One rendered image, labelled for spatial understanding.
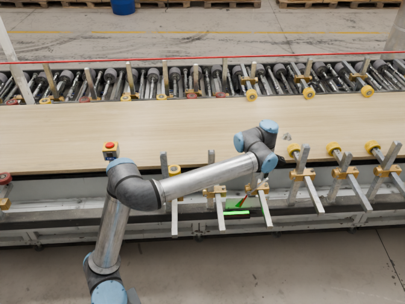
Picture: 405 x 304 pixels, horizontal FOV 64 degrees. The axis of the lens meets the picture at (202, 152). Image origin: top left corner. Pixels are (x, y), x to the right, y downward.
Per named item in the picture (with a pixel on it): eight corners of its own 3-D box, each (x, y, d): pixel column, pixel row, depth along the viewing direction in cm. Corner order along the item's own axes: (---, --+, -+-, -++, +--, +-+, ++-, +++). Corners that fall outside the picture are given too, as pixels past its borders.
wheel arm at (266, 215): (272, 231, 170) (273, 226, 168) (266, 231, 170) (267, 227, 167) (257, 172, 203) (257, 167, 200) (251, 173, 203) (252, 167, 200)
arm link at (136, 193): (123, 205, 107) (283, 152, 133) (113, 181, 116) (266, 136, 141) (126, 227, 115) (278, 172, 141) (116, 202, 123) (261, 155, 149)
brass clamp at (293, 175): (314, 181, 184) (316, 175, 181) (290, 182, 183) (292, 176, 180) (310, 173, 189) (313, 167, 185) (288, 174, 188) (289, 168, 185)
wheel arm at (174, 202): (178, 239, 170) (177, 234, 167) (171, 239, 170) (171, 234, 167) (177, 178, 202) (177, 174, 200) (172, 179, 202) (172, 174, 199)
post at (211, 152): (213, 211, 198) (215, 152, 166) (207, 211, 198) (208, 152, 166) (212, 206, 201) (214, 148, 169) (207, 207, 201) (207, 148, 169)
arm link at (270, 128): (254, 120, 150) (272, 114, 153) (251, 141, 158) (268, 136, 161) (266, 131, 143) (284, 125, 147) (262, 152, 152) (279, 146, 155)
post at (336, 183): (329, 210, 205) (353, 154, 174) (325, 210, 205) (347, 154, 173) (328, 205, 208) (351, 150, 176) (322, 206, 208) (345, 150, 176)
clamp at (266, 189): (268, 194, 190) (269, 188, 186) (245, 195, 189) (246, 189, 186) (266, 187, 194) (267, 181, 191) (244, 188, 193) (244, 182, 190)
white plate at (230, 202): (267, 207, 198) (269, 196, 191) (225, 209, 196) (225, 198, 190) (267, 206, 198) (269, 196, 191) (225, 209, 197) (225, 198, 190)
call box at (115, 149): (119, 161, 164) (116, 149, 159) (104, 161, 163) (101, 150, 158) (120, 152, 169) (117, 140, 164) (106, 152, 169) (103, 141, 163)
